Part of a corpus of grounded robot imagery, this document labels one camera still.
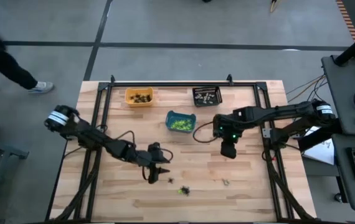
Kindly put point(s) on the black caster wheel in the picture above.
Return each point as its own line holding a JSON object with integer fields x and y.
{"x": 338, "y": 197}

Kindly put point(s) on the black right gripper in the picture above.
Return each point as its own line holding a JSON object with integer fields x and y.
{"x": 227, "y": 124}

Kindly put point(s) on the orange plastic bin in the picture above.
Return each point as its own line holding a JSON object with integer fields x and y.
{"x": 127, "y": 104}

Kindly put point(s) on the white printed sheet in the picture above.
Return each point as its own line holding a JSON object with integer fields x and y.
{"x": 320, "y": 152}

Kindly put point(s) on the teal plastic bin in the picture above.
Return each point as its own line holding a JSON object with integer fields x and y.
{"x": 168, "y": 115}

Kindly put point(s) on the red connector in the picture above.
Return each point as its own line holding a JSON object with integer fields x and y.
{"x": 272, "y": 157}

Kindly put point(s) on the tan wooden stand leg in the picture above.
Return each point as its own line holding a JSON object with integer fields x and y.
{"x": 274, "y": 5}

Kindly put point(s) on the black mesh plastic basket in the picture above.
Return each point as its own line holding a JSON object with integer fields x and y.
{"x": 219, "y": 91}

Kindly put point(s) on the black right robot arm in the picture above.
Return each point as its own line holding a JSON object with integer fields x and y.
{"x": 289, "y": 113}

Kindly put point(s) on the grey desk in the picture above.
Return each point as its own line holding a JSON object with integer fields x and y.
{"x": 342, "y": 93}
{"x": 342, "y": 186}

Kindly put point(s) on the black aluminium table frame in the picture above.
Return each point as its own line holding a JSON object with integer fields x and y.
{"x": 246, "y": 84}

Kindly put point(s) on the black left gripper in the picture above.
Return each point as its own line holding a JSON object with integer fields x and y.
{"x": 152, "y": 158}

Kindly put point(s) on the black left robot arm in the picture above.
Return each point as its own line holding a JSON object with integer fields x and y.
{"x": 96, "y": 140}

